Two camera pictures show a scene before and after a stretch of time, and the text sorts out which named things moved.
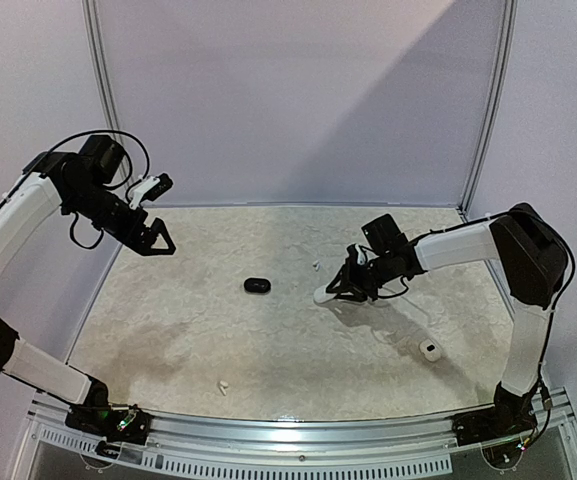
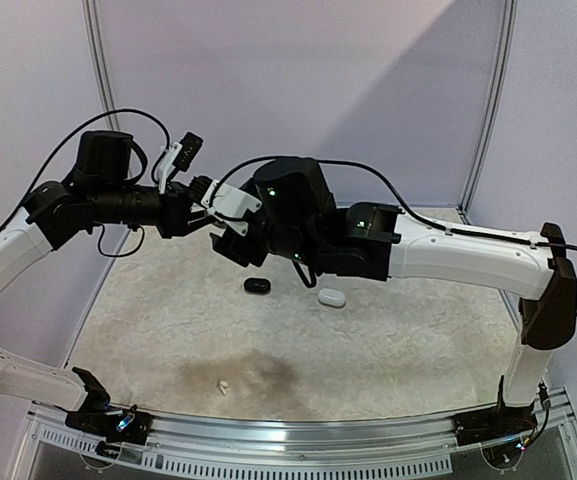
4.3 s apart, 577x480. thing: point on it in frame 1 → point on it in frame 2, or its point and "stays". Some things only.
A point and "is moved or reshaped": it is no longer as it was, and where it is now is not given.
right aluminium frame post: [505, 60] stays
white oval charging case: [321, 295] is moved or reshaped
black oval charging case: [257, 285] stays
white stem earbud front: [222, 385] stays
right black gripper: [362, 280] → [238, 245]
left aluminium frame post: [97, 35] stays
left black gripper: [142, 242] → [176, 213]
